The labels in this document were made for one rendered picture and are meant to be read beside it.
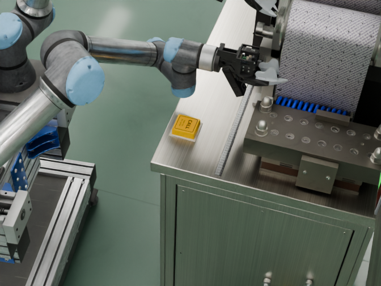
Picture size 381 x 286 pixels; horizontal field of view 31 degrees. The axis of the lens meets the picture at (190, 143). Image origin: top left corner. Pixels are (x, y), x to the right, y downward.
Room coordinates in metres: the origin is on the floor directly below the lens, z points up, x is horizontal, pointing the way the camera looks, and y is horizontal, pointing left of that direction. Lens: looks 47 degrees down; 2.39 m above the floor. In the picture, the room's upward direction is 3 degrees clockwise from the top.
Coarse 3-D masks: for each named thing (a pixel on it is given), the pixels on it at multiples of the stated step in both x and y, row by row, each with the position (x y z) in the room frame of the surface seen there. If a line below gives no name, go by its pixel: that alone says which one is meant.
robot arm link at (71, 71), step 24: (72, 48) 1.38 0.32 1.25; (48, 72) 1.32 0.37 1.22; (72, 72) 1.30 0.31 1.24; (96, 72) 1.32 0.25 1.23; (48, 96) 1.27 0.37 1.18; (72, 96) 1.26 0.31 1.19; (96, 96) 1.31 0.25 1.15; (24, 120) 1.23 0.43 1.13; (48, 120) 1.25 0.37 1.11; (0, 144) 1.18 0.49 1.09; (24, 144) 1.21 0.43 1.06
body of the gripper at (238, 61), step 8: (224, 48) 1.52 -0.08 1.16; (240, 48) 1.52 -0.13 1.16; (248, 48) 1.53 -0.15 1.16; (256, 48) 1.53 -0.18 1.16; (216, 56) 1.51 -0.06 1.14; (224, 56) 1.51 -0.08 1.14; (232, 56) 1.50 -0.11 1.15; (240, 56) 1.50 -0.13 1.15; (248, 56) 1.51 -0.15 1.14; (256, 56) 1.51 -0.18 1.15; (216, 64) 1.50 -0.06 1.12; (224, 64) 1.51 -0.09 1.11; (232, 64) 1.50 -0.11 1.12; (240, 64) 1.48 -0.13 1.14; (248, 64) 1.48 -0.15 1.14; (256, 64) 1.52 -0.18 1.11; (232, 72) 1.50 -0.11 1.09; (240, 72) 1.49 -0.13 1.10; (248, 72) 1.48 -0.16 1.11; (240, 80) 1.48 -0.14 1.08
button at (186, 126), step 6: (180, 120) 1.46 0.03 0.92; (186, 120) 1.46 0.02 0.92; (192, 120) 1.46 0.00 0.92; (198, 120) 1.47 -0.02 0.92; (174, 126) 1.44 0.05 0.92; (180, 126) 1.44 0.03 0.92; (186, 126) 1.44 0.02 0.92; (192, 126) 1.44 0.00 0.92; (198, 126) 1.46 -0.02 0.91; (174, 132) 1.42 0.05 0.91; (180, 132) 1.42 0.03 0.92; (186, 132) 1.41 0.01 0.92; (192, 132) 1.41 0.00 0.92; (192, 138) 1.41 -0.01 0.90
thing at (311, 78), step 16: (288, 64) 1.48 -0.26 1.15; (304, 64) 1.46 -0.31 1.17; (320, 64) 1.45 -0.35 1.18; (336, 64) 1.44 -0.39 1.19; (352, 64) 1.43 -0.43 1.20; (288, 80) 1.47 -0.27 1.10; (304, 80) 1.46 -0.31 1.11; (320, 80) 1.45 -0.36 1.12; (336, 80) 1.44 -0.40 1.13; (352, 80) 1.43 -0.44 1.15; (288, 96) 1.47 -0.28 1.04; (304, 96) 1.46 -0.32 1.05; (320, 96) 1.45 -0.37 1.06; (336, 96) 1.44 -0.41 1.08; (352, 96) 1.42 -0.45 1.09
